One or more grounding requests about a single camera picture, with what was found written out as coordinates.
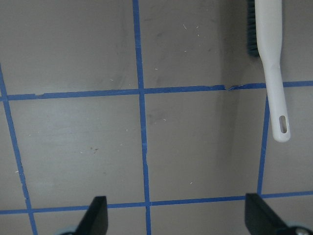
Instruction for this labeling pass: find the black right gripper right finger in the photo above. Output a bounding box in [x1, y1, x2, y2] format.
[245, 193, 297, 235]

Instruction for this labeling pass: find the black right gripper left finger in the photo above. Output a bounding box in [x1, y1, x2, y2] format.
[74, 196, 108, 235]

